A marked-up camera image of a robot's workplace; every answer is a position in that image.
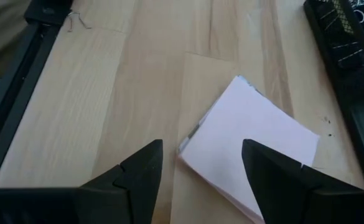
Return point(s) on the black mesh desk organizer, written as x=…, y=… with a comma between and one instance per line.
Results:
x=356, y=81

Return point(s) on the pink sticky note pad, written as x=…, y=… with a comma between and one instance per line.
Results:
x=237, y=130

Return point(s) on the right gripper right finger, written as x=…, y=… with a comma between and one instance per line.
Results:
x=272, y=180

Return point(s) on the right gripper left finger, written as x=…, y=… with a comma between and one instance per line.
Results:
x=138, y=174

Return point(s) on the small black binder clip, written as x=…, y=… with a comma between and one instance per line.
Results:
x=60, y=14

